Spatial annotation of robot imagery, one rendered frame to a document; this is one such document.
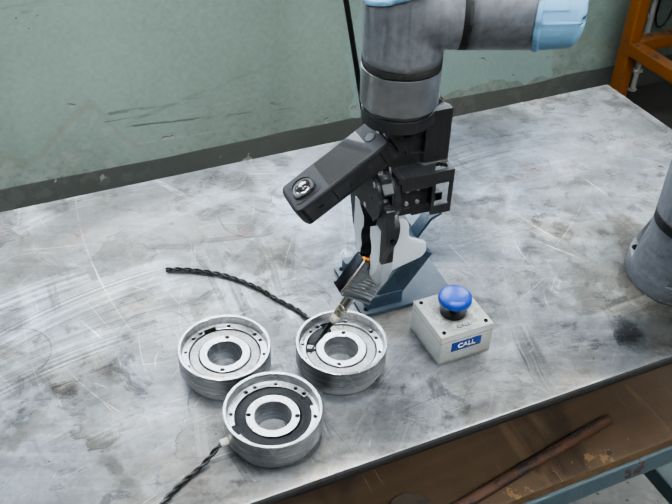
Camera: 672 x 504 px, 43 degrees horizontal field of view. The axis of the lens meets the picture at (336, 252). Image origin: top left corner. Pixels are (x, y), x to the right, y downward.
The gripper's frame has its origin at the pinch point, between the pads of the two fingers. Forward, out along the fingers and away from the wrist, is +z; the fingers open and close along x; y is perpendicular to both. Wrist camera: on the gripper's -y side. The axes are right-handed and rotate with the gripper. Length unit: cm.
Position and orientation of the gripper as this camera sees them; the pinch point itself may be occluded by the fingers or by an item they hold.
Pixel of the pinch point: (368, 269)
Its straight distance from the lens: 93.6
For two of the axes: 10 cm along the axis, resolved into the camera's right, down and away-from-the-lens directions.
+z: -0.2, 7.8, 6.3
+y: 9.3, -2.1, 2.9
